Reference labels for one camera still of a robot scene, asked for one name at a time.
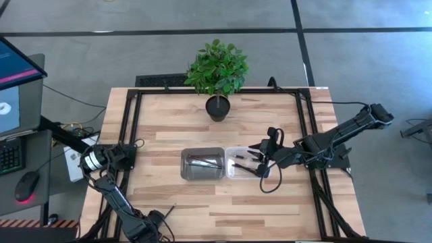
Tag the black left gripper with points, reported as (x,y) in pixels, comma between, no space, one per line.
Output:
(152,224)

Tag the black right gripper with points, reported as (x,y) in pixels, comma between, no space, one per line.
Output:
(271,153)

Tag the clear pen with black grip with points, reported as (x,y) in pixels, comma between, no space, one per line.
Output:
(239,156)

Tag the black pen with white print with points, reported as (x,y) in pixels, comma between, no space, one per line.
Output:
(244,168)

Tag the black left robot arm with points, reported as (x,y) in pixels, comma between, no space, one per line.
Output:
(111,192)

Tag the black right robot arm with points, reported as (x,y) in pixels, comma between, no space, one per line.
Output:
(337,133)

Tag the clear plastic bin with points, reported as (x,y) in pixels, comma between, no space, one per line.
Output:
(243,150)

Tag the green potted plant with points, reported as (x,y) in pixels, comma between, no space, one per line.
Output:
(217,71)

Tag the white box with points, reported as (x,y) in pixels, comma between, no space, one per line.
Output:
(72,165)

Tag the black floor vent grate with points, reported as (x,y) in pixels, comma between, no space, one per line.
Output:
(158,81)

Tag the black monitor support beam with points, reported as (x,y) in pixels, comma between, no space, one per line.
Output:
(60,135)

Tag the grey side desk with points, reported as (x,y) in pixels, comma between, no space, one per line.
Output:
(37,158)

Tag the black computer mouse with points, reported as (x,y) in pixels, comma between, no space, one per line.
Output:
(25,185)

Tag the black keyboard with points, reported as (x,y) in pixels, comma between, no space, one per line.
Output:
(10,157)

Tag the black stand base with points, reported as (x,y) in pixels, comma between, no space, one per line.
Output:
(416,128)

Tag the grey-framed monitor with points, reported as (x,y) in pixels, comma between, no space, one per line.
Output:
(33,101)

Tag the monitor with blue screen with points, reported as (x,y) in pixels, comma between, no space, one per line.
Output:
(17,65)

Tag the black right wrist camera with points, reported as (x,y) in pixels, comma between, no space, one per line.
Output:
(274,135)

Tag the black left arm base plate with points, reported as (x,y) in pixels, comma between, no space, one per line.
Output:
(128,158)

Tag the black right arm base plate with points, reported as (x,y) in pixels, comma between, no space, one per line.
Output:
(341,163)

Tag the black aluminium table frame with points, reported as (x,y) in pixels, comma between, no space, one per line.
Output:
(189,91)

